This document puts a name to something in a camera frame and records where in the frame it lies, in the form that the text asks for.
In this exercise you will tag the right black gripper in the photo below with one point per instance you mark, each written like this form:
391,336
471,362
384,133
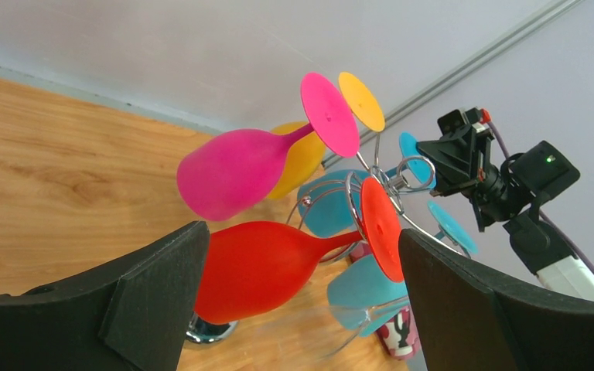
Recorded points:
462,161

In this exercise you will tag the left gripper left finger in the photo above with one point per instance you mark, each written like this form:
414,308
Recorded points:
131,313

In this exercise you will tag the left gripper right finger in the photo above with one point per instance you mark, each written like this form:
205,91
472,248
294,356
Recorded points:
472,317

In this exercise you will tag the chrome wine glass rack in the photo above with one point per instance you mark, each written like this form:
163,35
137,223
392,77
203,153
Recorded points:
255,267

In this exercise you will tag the blue wine glass front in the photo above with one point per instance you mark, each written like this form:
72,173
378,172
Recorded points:
339,287

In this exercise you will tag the blue wine glass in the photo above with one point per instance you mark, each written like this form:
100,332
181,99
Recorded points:
339,287
323,203

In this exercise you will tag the red wine glass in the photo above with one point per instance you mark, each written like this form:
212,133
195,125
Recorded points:
256,267

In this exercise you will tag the yellow wine glass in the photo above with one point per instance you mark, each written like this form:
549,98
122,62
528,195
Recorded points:
305,155

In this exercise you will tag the pink wine glass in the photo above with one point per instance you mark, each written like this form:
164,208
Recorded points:
237,169

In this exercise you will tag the pink camouflage cloth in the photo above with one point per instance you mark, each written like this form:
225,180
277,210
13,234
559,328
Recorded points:
399,333

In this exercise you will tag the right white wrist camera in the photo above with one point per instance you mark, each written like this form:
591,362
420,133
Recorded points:
459,118

